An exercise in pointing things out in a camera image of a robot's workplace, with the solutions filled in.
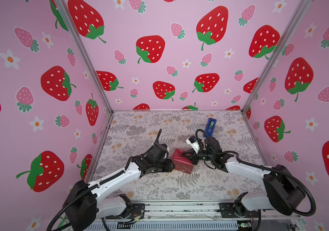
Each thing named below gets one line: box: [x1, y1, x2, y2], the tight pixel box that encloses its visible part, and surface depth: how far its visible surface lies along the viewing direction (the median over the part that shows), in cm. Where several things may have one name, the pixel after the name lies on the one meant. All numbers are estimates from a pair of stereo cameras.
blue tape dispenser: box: [202, 117, 217, 138], surface depth 106 cm
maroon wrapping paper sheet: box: [171, 148, 195, 175], surface depth 81 cm
